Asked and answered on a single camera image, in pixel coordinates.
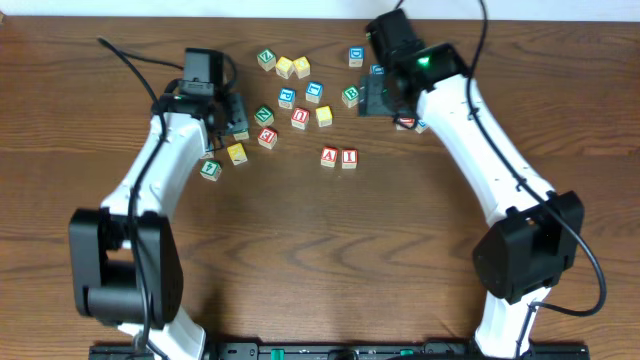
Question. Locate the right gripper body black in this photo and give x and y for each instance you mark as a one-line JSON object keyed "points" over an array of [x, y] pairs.
{"points": [[373, 91]]}

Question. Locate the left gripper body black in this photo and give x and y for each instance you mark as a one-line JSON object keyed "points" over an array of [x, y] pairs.
{"points": [[240, 118]]}

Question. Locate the blue number 2 block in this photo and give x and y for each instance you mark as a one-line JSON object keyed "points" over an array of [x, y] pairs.
{"points": [[208, 154]]}

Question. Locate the red letter I block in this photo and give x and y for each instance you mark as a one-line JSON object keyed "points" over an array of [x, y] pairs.
{"points": [[349, 158]]}

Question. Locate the red letter A block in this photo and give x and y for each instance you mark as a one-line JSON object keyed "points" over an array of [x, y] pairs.
{"points": [[329, 156]]}

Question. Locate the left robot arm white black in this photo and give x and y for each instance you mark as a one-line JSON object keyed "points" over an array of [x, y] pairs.
{"points": [[125, 265]]}

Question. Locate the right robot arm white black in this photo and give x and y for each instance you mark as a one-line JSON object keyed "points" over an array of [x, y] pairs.
{"points": [[533, 231]]}

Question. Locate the green letter R block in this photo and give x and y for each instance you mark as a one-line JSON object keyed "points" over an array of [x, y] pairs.
{"points": [[239, 136]]}

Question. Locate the blue letter Q block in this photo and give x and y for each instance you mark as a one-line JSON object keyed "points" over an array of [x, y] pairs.
{"points": [[376, 69]]}

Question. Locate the green letter B block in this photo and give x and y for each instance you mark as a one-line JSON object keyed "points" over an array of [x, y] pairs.
{"points": [[350, 96]]}

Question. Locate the green letter N block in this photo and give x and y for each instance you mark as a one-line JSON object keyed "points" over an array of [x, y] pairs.
{"points": [[264, 116]]}

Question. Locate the yellow block lower left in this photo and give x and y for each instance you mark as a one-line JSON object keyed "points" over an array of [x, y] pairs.
{"points": [[237, 154]]}

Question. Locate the red letter E block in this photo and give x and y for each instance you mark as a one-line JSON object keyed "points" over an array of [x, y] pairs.
{"points": [[267, 138]]}

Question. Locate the blue letter D block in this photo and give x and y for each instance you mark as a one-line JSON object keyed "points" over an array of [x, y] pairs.
{"points": [[356, 56]]}

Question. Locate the red letter U block right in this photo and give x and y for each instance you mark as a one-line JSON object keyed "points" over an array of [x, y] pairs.
{"points": [[404, 123]]}

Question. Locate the red letter u block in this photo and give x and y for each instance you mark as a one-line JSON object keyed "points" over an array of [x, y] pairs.
{"points": [[404, 123], [300, 118]]}

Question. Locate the blue letter P block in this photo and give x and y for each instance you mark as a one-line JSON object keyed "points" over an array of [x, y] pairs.
{"points": [[286, 98]]}

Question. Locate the green block under gripper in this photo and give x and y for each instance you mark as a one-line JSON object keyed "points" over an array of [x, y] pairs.
{"points": [[211, 170]]}

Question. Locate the yellow letter S block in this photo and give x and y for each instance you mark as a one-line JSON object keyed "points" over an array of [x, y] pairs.
{"points": [[324, 116]]}

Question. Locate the blue letter L block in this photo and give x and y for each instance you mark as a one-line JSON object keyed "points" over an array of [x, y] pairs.
{"points": [[314, 92]]}

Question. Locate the red letter U block centre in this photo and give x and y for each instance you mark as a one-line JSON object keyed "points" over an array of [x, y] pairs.
{"points": [[300, 118]]}

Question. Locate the blue letter I block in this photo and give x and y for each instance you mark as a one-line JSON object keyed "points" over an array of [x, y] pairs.
{"points": [[421, 126]]}

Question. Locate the green letter Z block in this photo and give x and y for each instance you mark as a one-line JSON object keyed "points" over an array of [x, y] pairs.
{"points": [[267, 59]]}

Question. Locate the yellow block left of pair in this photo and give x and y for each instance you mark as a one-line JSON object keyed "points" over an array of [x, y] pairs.
{"points": [[284, 67]]}

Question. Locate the yellow block of pair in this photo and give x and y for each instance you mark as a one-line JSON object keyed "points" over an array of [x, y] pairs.
{"points": [[302, 67], [284, 67]]}

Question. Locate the yellow block right of pair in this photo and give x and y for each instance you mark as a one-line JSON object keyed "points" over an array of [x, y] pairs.
{"points": [[302, 67]]}

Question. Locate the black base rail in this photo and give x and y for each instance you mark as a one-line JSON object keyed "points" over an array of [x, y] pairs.
{"points": [[430, 350]]}

